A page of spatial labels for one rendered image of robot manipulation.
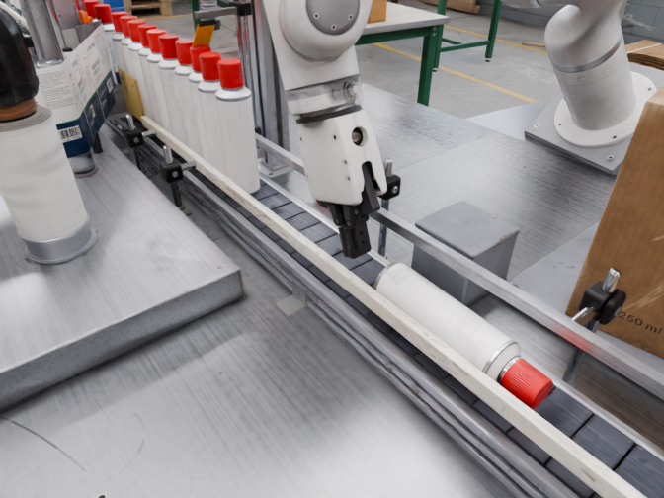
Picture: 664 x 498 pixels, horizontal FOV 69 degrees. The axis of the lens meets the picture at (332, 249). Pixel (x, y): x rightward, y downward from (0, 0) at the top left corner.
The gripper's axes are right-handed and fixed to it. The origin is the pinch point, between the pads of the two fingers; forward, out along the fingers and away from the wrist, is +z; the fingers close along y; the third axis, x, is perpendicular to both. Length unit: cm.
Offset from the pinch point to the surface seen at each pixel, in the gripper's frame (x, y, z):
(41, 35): 15, 69, -38
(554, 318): -3.2, -23.6, 5.4
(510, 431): 3.7, -22.9, 13.9
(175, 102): 2.2, 42.2, -20.6
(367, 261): -3.0, 2.6, 4.7
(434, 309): 1.4, -13.2, 5.3
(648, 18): -564, 204, -5
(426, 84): -179, 156, -3
